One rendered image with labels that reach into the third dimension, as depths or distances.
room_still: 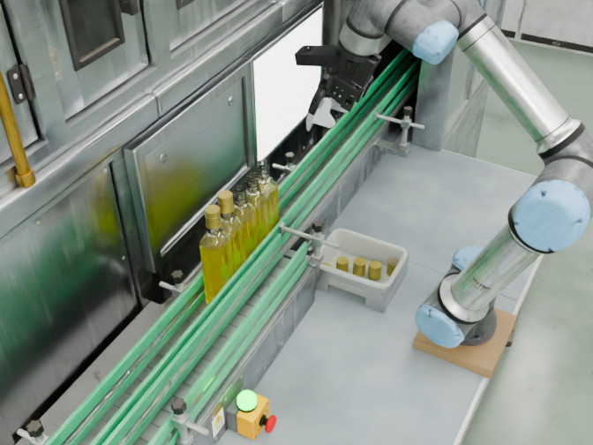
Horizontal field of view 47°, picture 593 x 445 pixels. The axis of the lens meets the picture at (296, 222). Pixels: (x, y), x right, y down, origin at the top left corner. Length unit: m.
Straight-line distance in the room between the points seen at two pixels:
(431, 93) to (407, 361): 1.00
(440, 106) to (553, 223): 1.20
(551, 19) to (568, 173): 3.91
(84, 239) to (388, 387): 0.78
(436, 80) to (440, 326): 1.05
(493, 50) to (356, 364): 0.82
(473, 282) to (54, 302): 0.84
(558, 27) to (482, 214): 3.09
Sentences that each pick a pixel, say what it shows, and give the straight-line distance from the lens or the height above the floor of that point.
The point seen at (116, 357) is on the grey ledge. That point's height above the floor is 0.88.
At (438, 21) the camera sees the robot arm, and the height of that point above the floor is 1.61.
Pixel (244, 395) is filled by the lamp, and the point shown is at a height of 0.85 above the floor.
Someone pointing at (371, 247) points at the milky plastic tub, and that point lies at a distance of 1.93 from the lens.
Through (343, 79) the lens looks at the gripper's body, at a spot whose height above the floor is 1.46.
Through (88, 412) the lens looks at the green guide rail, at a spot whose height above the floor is 0.94.
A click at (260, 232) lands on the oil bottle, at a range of 1.71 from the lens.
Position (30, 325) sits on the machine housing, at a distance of 1.43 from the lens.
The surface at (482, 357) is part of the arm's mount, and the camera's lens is 1.75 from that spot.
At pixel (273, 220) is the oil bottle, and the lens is 1.76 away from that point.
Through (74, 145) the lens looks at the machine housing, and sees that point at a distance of 1.34.
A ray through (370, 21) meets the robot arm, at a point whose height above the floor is 1.59.
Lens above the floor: 2.08
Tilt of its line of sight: 39 degrees down
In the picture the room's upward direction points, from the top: straight up
